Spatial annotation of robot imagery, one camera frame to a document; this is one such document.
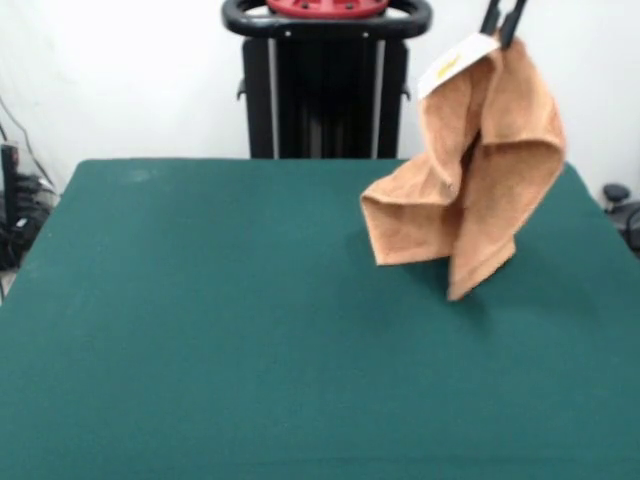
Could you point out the dark green table cloth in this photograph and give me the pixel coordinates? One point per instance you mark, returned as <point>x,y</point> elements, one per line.
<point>150,375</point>

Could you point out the red robot base plate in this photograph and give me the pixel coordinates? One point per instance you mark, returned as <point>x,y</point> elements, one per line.
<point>325,6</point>

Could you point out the tan terry towel white label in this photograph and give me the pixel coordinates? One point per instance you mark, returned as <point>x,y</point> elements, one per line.
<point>510,175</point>

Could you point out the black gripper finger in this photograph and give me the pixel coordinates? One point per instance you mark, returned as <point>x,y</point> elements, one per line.
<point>514,22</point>
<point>491,15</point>

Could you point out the black upright box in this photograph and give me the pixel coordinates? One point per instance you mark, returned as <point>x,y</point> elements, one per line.
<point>9,175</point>

